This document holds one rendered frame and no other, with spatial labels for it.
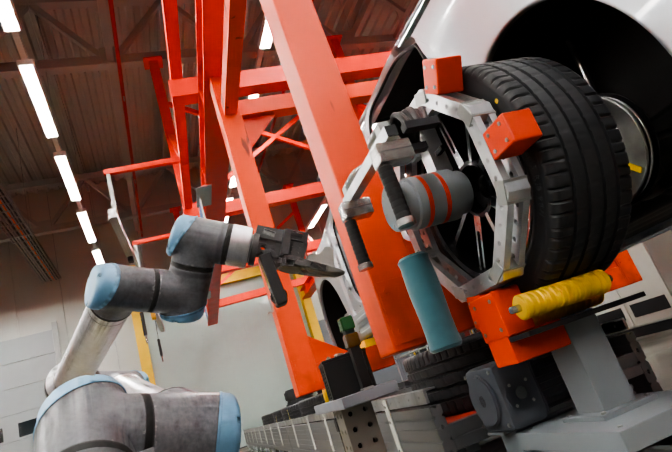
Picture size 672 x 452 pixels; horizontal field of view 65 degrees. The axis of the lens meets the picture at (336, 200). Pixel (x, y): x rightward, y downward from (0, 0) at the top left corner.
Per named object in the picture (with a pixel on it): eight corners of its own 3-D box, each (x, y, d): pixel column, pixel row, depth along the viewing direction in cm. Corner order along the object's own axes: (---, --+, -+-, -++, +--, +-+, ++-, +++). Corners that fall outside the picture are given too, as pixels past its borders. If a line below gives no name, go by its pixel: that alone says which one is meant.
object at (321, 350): (396, 363, 353) (378, 313, 365) (323, 388, 337) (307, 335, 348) (388, 366, 368) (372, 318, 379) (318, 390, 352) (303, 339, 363)
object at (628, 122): (675, 135, 132) (585, 76, 154) (652, 141, 129) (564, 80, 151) (623, 228, 153) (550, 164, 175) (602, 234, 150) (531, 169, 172)
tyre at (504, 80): (503, 13, 150) (451, 185, 196) (431, 22, 143) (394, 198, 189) (690, 154, 107) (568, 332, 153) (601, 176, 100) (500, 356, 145)
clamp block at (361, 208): (375, 211, 152) (369, 194, 154) (346, 217, 149) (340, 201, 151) (370, 217, 157) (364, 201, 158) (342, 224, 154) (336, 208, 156)
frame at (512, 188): (565, 254, 110) (464, 46, 128) (540, 261, 108) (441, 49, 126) (457, 310, 159) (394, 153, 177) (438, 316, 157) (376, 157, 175)
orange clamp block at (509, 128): (521, 155, 119) (544, 134, 111) (492, 161, 116) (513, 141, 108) (508, 128, 121) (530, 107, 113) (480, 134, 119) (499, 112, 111)
